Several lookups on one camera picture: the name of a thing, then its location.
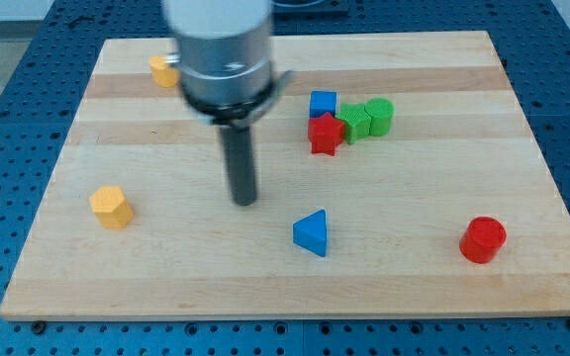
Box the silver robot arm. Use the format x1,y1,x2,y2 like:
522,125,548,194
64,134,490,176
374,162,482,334
161,0,293,128

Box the blue triangle block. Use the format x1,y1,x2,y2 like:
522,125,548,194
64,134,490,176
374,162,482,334
292,210,328,257

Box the red star block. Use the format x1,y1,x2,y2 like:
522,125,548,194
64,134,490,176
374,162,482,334
308,112,345,156

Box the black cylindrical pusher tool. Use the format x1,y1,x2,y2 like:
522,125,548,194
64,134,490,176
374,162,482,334
219,126,257,206

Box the blue cube block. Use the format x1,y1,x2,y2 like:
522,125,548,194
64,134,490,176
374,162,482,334
309,91,337,118

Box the green star block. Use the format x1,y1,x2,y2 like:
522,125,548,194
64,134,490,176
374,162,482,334
336,103,371,144

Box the wooden board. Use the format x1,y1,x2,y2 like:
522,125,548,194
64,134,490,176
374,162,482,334
0,31,570,321

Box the green cylinder block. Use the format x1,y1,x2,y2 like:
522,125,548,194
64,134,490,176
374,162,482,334
365,98,395,136

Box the yellow cylinder block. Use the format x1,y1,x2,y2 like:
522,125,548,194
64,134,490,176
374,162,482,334
148,55,180,88

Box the yellow hexagon block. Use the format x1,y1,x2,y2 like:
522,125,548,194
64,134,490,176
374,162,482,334
89,186,135,229

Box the red cylinder block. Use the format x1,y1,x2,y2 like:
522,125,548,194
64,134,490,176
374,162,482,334
459,217,507,264

